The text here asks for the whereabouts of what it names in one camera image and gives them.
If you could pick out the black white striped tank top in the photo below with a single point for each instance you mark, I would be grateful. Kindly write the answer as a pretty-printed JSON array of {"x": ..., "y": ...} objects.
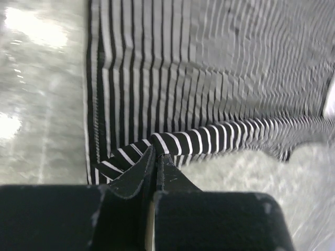
[{"x": 195, "y": 79}]

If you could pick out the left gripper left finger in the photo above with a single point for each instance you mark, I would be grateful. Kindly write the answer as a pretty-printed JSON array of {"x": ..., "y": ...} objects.
[{"x": 78, "y": 217}]

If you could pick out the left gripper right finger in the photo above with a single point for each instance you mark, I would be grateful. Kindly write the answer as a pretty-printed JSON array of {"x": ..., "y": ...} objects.
[{"x": 187, "y": 218}]

